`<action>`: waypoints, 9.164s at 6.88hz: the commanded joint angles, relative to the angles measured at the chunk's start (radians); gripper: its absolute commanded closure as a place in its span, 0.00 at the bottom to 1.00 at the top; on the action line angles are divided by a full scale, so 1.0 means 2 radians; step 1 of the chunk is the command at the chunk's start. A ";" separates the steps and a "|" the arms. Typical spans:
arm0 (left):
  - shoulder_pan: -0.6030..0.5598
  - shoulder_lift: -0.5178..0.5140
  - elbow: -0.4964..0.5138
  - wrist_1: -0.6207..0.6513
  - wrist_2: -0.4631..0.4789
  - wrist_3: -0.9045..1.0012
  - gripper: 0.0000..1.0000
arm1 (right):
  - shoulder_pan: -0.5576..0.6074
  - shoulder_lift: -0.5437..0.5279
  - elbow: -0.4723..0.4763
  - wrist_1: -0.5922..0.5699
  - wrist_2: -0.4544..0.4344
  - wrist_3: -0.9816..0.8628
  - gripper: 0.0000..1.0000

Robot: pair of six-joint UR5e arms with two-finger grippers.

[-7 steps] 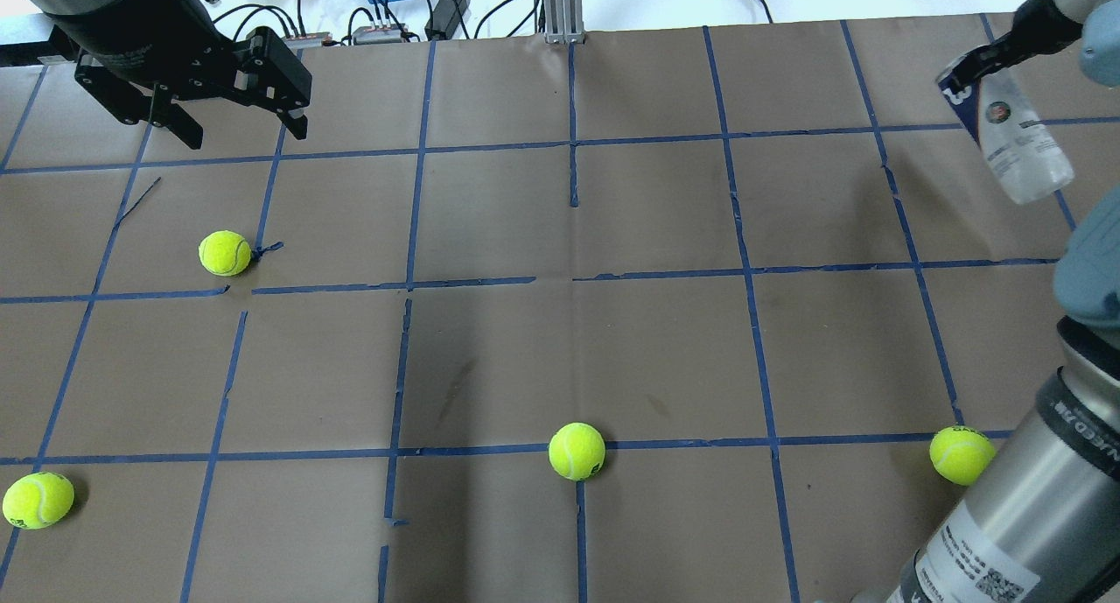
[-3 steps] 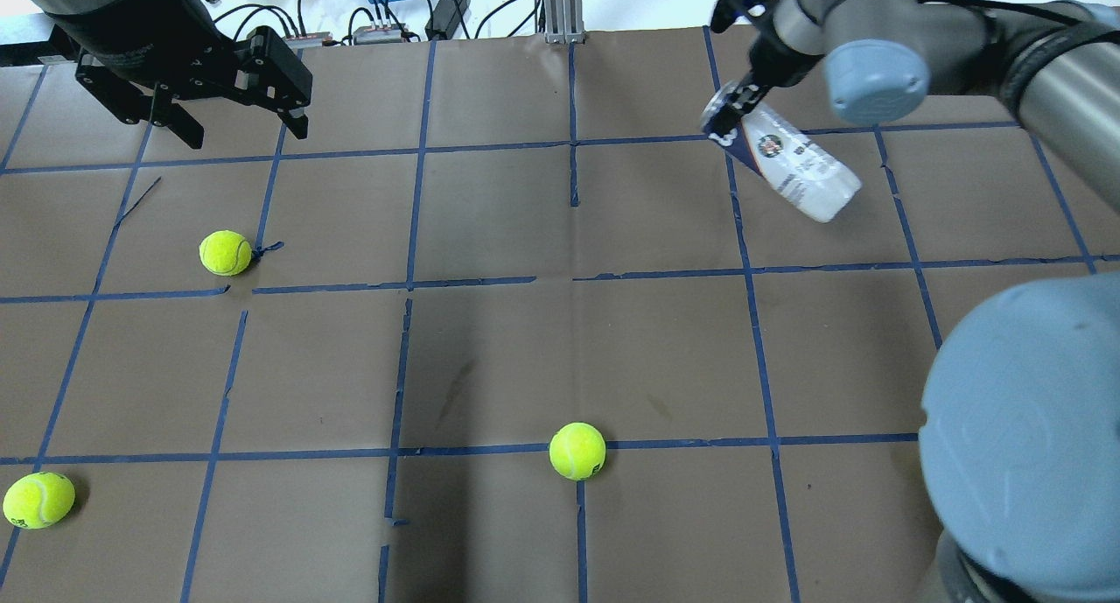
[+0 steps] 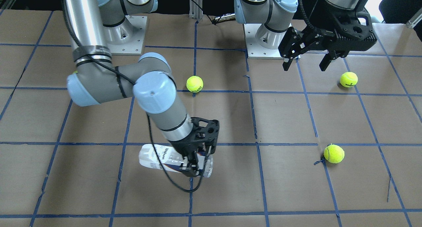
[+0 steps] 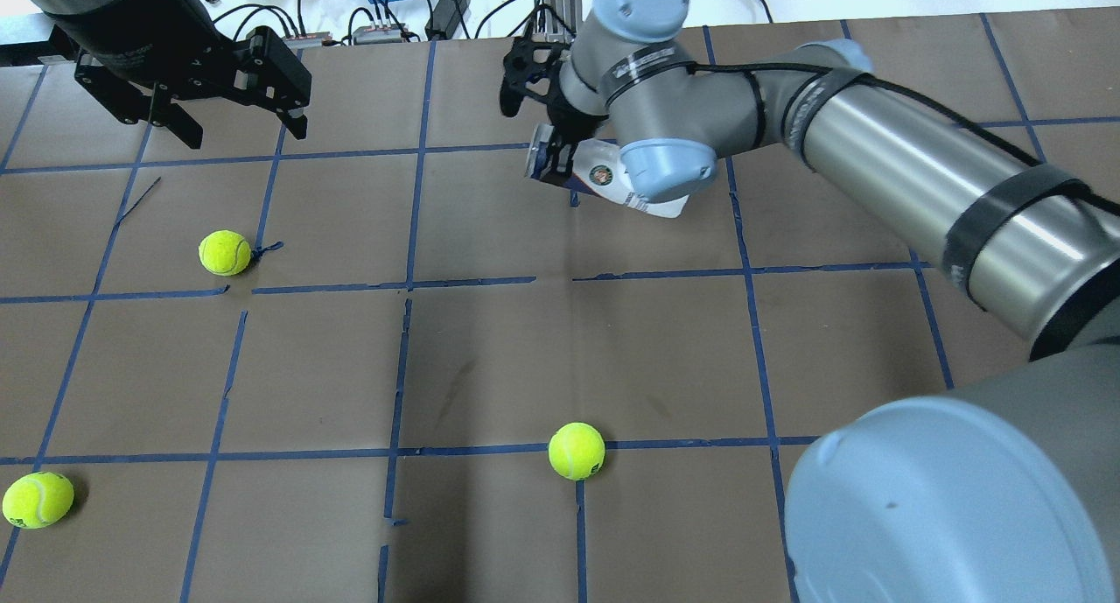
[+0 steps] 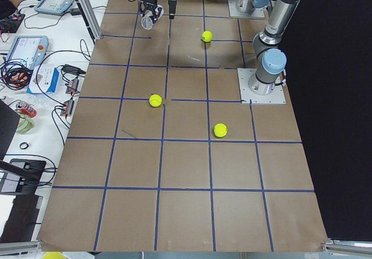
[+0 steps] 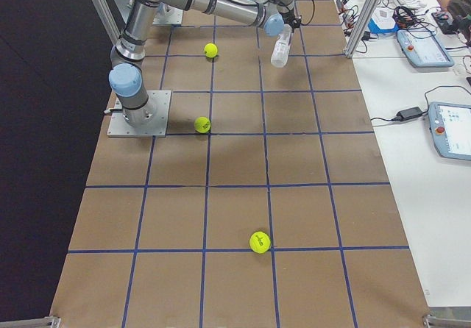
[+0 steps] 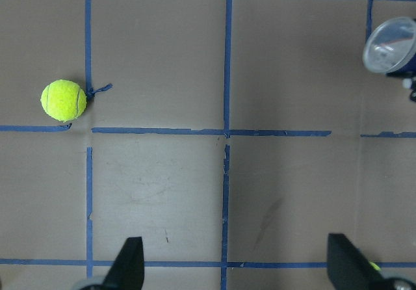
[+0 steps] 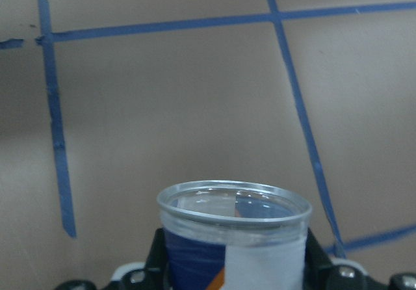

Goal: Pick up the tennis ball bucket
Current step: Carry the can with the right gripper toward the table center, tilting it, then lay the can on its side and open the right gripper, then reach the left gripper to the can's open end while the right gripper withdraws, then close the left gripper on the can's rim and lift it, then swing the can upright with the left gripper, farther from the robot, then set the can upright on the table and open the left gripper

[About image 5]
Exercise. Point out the tennis ball lower right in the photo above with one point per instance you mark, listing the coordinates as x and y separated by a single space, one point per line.
220 130

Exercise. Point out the tennis ball centre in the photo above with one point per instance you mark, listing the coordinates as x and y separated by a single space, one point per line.
155 100

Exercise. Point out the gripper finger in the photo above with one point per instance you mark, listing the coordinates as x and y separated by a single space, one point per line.
158 12
142 9

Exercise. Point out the tennis ball upper middle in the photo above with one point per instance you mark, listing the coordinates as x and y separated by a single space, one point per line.
207 36

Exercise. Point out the aluminium frame post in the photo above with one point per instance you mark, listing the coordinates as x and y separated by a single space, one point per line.
89 18

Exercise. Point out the brown paper table cover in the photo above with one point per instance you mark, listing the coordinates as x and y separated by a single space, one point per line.
134 177

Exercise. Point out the upper teach pendant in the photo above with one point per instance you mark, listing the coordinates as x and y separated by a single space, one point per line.
53 7

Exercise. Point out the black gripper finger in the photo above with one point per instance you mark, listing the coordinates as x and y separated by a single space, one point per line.
172 8

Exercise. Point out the person at desk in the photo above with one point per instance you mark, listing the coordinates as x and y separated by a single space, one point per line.
8 7

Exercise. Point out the black power adapter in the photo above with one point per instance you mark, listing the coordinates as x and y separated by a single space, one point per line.
69 69

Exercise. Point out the red soda can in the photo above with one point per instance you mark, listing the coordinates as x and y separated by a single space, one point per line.
26 109

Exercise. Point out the lower teach pendant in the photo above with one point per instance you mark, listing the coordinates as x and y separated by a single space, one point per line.
29 50

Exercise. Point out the teach pendant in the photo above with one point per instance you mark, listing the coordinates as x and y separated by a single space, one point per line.
29 50
53 7

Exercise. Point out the blue white cardboard box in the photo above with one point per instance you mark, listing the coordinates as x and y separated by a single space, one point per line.
44 79

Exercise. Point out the tennis ball bottom edge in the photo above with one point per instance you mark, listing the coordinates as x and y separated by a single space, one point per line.
53 255

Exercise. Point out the green tape roll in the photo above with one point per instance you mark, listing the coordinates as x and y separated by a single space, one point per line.
25 124

